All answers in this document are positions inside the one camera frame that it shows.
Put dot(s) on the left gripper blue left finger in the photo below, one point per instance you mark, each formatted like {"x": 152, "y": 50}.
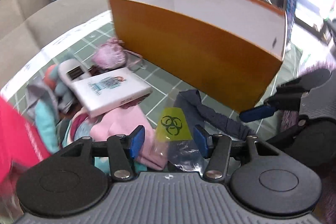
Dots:
{"x": 137, "y": 138}

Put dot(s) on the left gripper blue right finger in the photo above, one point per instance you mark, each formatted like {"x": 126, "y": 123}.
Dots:
{"x": 201, "y": 139}

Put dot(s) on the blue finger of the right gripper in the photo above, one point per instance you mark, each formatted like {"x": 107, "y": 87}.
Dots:
{"x": 257, "y": 113}

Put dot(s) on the pink soft cloth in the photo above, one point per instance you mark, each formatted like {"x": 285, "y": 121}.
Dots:
{"x": 124, "y": 121}

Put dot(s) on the navy blue cap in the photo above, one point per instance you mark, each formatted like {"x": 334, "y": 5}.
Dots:
{"x": 197, "y": 113}

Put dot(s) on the white printed small box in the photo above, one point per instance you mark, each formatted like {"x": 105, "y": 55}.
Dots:
{"x": 105, "y": 92}

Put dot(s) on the teal plush doll bag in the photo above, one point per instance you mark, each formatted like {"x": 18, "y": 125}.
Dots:
{"x": 78, "y": 127}

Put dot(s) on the yellow biohazard plastic bag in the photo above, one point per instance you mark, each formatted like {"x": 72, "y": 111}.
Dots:
{"x": 174, "y": 141}

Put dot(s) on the orange cardboard box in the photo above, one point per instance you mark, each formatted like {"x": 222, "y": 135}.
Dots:
{"x": 229, "y": 49}

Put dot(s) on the blue plush toy red ball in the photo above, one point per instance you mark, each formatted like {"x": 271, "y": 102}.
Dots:
{"x": 55, "y": 83}

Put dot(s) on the pink brocade pouch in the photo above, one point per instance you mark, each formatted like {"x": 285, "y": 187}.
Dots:
{"x": 112, "y": 55}

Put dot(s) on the silver grey cloth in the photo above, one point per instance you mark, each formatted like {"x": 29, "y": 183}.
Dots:
{"x": 37, "y": 93}

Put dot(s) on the green grid table mat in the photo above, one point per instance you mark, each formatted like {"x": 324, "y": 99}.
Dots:
{"x": 153, "y": 198}

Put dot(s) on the red lidded clear toy box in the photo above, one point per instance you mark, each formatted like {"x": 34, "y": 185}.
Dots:
{"x": 21, "y": 144}

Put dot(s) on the beige sofa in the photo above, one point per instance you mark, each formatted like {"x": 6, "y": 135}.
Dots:
{"x": 29, "y": 25}

